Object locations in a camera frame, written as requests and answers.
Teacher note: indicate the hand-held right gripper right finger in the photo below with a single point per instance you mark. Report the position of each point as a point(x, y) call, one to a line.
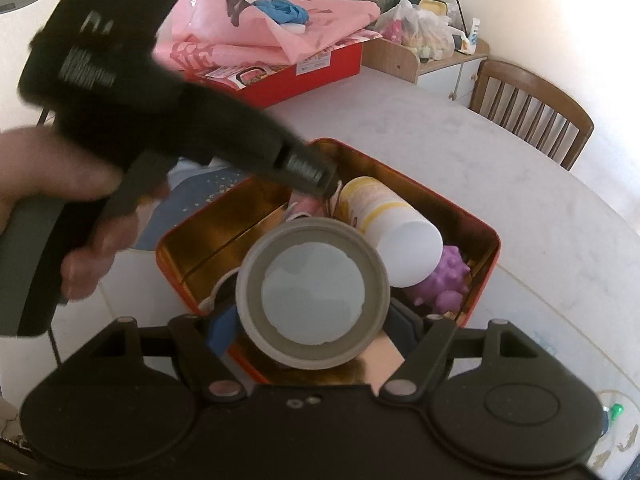
point(400, 327)

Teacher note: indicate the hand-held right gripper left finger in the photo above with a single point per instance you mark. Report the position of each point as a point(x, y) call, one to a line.
point(220, 327)

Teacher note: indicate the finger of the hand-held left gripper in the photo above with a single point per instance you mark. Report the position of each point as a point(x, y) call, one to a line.
point(310, 172)

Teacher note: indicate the purple knobbly toy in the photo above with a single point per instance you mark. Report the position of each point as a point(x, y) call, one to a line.
point(445, 280)

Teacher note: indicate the orange metal tin box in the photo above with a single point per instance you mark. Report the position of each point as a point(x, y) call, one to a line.
point(200, 250)

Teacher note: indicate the grey round container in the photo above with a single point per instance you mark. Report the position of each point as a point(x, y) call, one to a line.
point(312, 295)

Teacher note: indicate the white bottle with yellow label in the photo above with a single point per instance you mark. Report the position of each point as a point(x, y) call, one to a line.
point(395, 230)

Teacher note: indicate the person's left hand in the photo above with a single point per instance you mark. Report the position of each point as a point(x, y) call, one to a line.
point(50, 165)

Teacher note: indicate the pink white paper piece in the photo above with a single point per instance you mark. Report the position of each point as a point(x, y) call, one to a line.
point(305, 206)

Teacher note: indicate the pink printed plastic sheet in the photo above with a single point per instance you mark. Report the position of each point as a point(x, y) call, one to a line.
point(310, 20)
point(200, 55)

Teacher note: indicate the red cardboard box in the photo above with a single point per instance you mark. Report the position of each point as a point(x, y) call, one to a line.
point(300, 77)

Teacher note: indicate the blue speckled pouch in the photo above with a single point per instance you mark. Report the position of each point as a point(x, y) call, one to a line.
point(200, 195)

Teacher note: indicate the wooden-top white cabinet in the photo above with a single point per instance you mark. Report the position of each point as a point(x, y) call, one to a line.
point(440, 72)

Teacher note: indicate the blue crumpled cloth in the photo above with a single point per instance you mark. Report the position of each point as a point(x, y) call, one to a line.
point(280, 10)

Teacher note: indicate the clear plastic bag of toys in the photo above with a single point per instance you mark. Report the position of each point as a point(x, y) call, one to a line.
point(420, 32)

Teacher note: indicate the green box with yellow lid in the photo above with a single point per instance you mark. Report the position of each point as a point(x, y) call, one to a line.
point(432, 6)

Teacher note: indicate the white tube with blue label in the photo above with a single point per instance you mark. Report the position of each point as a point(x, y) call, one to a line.
point(472, 35)

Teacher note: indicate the thin black stick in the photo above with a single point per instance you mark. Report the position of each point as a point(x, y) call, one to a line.
point(459, 7)

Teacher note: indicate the wooden chair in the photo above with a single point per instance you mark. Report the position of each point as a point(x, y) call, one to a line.
point(530, 105)

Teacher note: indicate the green capped bottle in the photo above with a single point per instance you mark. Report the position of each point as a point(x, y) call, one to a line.
point(614, 416)

